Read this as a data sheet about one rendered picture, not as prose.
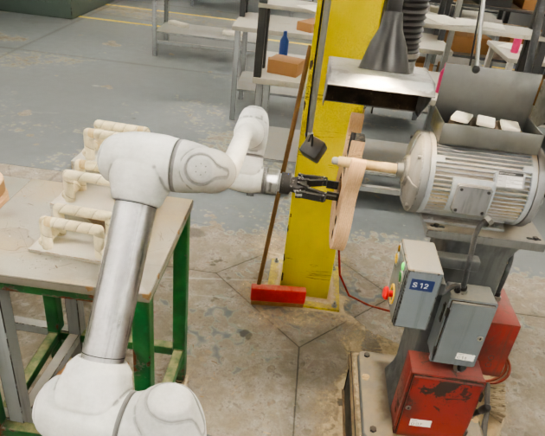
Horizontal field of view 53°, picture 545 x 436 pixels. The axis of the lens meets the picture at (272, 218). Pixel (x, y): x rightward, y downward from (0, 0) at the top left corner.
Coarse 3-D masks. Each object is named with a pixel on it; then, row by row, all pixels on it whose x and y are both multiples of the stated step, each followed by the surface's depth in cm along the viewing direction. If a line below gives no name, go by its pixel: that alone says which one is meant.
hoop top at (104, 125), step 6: (96, 120) 187; (102, 120) 187; (102, 126) 187; (108, 126) 186; (114, 126) 186; (120, 126) 186; (126, 126) 186; (132, 126) 186; (138, 126) 186; (144, 126) 186
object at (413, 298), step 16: (416, 240) 157; (400, 256) 154; (416, 256) 150; (432, 256) 150; (416, 272) 144; (432, 272) 144; (400, 288) 149; (416, 288) 146; (432, 288) 146; (448, 288) 166; (400, 304) 150; (416, 304) 149; (432, 304) 149; (400, 320) 153; (416, 320) 152
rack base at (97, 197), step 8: (88, 184) 186; (80, 192) 181; (88, 192) 182; (96, 192) 182; (104, 192) 183; (56, 200) 176; (64, 200) 176; (80, 200) 177; (88, 200) 177; (96, 200) 178; (104, 200) 178; (112, 200) 179; (96, 208) 173; (104, 208) 174; (72, 216) 175; (104, 224) 174
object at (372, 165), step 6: (342, 162) 166; (348, 162) 166; (372, 162) 166; (378, 162) 166; (384, 162) 167; (366, 168) 167; (372, 168) 166; (378, 168) 166; (384, 168) 166; (390, 168) 166; (396, 168) 166
